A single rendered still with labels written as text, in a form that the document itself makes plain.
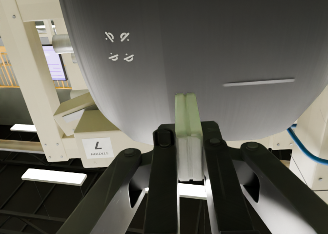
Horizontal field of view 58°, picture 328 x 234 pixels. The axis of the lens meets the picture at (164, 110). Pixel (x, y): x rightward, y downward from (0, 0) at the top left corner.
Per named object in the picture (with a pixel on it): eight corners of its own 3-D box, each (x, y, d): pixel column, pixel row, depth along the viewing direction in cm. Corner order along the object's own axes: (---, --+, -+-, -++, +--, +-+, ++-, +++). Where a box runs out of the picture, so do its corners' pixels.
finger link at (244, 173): (205, 163, 14) (267, 160, 14) (198, 120, 19) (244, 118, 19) (206, 188, 15) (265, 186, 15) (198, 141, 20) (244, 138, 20)
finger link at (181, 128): (191, 181, 17) (178, 182, 17) (186, 128, 23) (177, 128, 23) (189, 135, 16) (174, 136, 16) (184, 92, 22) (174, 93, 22)
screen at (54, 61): (56, 45, 411) (66, 80, 439) (58, 44, 415) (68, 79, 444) (19, 45, 425) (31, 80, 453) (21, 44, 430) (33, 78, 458)
